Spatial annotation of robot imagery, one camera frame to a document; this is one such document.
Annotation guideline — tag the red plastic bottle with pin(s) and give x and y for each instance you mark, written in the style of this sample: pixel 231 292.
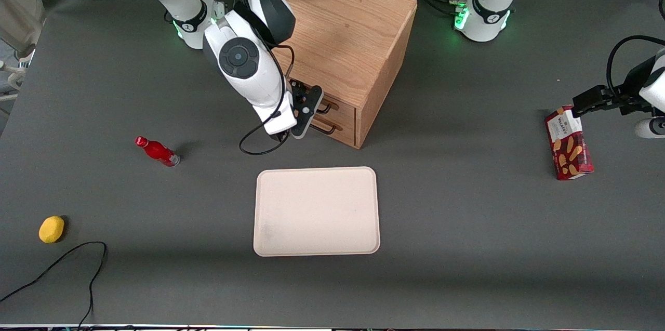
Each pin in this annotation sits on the red plastic bottle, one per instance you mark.
pixel 156 150

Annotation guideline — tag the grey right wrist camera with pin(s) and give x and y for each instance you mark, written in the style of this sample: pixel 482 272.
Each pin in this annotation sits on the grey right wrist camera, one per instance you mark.
pixel 300 132

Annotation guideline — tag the pale grey background furniture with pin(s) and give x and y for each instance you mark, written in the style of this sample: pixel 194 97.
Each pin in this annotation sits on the pale grey background furniture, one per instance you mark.
pixel 21 14

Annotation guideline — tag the yellow lemon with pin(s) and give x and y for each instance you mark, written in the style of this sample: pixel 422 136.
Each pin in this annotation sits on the yellow lemon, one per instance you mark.
pixel 51 229

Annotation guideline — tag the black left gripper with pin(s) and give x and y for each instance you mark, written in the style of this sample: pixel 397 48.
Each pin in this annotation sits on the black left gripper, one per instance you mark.
pixel 629 83

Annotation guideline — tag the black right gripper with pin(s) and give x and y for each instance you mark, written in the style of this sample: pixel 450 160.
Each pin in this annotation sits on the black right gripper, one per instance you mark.
pixel 298 98

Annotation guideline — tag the red tartan shortbread box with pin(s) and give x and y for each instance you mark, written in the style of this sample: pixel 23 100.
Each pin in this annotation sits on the red tartan shortbread box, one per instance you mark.
pixel 570 149

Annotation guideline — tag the cream rectangular tray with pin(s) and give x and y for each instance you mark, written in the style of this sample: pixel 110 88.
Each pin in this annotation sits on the cream rectangular tray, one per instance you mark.
pixel 317 211

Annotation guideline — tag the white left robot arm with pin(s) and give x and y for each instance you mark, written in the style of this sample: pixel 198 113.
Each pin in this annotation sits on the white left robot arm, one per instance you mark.
pixel 488 24

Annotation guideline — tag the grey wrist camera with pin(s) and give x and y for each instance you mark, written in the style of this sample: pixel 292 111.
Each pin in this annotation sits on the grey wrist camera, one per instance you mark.
pixel 644 128
pixel 300 132

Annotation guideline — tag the wooden oak drawer cabinet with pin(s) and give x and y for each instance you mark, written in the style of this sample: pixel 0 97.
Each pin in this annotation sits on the wooden oak drawer cabinet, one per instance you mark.
pixel 353 24

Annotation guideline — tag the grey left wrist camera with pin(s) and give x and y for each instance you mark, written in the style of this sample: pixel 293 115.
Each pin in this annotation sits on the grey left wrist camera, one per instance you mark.
pixel 644 128

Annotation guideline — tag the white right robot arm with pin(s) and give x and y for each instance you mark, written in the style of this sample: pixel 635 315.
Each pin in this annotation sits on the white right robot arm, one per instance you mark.
pixel 244 76

